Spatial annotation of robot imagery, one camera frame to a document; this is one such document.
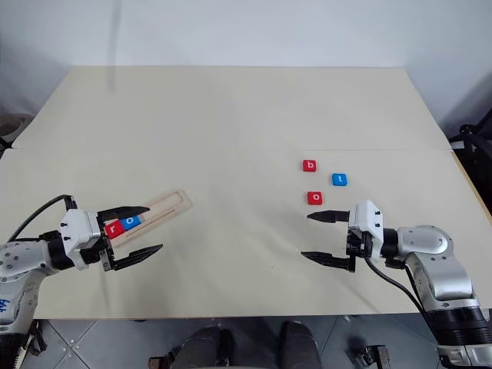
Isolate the black metal stand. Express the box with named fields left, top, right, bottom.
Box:
left=447, top=111, right=492, bottom=224

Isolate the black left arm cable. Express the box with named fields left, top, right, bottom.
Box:
left=5, top=194, right=78, bottom=243

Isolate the wooden letter tray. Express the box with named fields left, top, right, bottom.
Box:
left=109, top=188, right=193, bottom=249

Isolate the black strap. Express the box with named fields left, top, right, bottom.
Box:
left=22, top=318, right=48, bottom=355

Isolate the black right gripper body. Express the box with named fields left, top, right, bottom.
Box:
left=344, top=226, right=385, bottom=262

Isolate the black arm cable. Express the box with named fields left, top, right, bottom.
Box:
left=5, top=194, right=78, bottom=243
left=363, top=255, right=443, bottom=347

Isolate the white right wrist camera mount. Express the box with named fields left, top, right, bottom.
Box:
left=348, top=198, right=385, bottom=236

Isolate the blue letter tile o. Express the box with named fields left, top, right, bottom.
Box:
left=118, top=214, right=140, bottom=232

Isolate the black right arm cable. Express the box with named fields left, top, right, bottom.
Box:
left=363, top=255, right=443, bottom=347

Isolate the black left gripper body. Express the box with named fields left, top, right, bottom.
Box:
left=80, top=209, right=117, bottom=272

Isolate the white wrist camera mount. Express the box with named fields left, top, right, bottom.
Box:
left=348, top=198, right=385, bottom=236
left=59, top=209, right=101, bottom=271

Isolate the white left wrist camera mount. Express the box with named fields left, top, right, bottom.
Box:
left=59, top=209, right=101, bottom=271

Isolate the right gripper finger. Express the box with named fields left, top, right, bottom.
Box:
left=301, top=251, right=357, bottom=273
left=306, top=210, right=351, bottom=224

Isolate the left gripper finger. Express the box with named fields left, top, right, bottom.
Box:
left=98, top=206, right=151, bottom=224
left=111, top=244, right=165, bottom=271

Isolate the dark rounded shape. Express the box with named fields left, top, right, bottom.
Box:
left=280, top=321, right=321, bottom=369

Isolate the red letter tile r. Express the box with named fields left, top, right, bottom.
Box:
left=104, top=221, right=125, bottom=240

